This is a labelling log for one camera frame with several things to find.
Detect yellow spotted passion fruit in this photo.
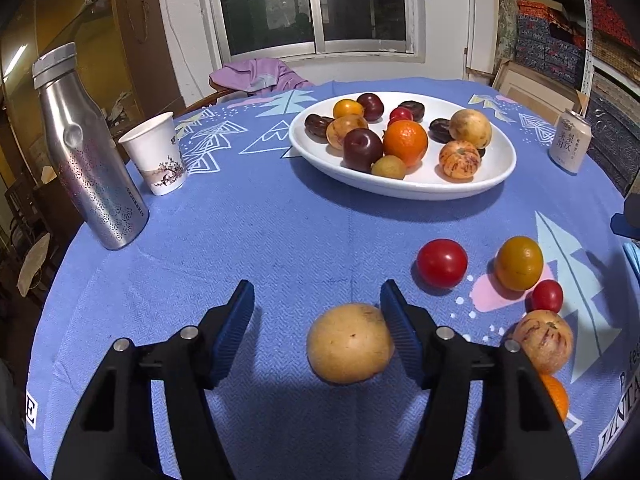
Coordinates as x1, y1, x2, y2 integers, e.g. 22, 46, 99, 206
448, 109, 493, 148

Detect white metal shelf rack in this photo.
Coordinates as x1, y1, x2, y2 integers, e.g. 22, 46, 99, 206
577, 0, 640, 106

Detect dark red plum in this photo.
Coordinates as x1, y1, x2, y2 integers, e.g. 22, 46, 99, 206
342, 128, 385, 174
356, 92, 386, 122

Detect purple cloth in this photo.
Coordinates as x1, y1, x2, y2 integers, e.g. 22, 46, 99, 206
209, 58, 316, 95

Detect small tan passion fruit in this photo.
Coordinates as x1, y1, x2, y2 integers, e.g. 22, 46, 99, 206
371, 154, 407, 181

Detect wooden chair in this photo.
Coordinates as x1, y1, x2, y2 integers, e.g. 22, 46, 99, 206
182, 87, 236, 116

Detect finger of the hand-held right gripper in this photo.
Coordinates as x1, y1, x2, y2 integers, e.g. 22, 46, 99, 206
611, 212, 640, 242

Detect floral patterned board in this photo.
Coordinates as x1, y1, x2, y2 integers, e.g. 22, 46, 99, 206
492, 0, 521, 68

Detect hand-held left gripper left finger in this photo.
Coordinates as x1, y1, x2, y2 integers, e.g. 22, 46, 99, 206
51, 280, 256, 480

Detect sliding glass window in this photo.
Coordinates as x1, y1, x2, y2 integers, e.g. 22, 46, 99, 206
197, 0, 426, 63

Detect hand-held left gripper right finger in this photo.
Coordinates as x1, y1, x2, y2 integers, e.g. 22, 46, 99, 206
379, 280, 582, 480

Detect stack of patterned boxes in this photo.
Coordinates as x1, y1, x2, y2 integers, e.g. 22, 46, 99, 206
515, 0, 640, 196

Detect stainless steel bottle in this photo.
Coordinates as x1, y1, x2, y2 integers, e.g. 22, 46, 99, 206
32, 42, 150, 251

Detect tall wooden cabinet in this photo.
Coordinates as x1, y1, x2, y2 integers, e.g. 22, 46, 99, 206
0, 0, 186, 126

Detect yellow-orange streaked pepino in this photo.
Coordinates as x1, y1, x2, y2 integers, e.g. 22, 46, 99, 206
325, 114, 369, 150

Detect white pole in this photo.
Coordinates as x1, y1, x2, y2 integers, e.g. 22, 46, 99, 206
462, 0, 477, 81

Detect white oval plate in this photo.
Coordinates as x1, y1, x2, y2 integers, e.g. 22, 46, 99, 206
288, 91, 517, 202

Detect tan streaked pepino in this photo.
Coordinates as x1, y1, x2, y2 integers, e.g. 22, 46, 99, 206
512, 310, 574, 376

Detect orange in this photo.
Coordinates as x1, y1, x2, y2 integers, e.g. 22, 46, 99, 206
539, 373, 570, 423
383, 119, 430, 168

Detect white drink can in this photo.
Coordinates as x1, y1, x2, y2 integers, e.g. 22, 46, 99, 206
548, 108, 593, 176

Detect blue printed tablecloth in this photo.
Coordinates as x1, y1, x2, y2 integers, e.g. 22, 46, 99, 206
25, 77, 640, 480

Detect yellow-orange tomato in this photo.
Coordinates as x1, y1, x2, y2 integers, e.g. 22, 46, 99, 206
332, 98, 365, 120
494, 235, 544, 292

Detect folding chair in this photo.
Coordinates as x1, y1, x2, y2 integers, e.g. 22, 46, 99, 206
15, 232, 53, 296

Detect leaning cardboard frames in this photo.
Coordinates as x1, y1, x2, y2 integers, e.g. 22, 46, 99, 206
465, 57, 583, 111

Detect tan oval passion fruit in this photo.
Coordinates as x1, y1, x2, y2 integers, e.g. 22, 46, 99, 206
306, 303, 396, 385

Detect blue face mask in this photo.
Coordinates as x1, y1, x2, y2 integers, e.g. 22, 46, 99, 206
622, 242, 640, 281

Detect white paper cup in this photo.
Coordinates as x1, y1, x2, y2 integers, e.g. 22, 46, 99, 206
118, 111, 188, 197

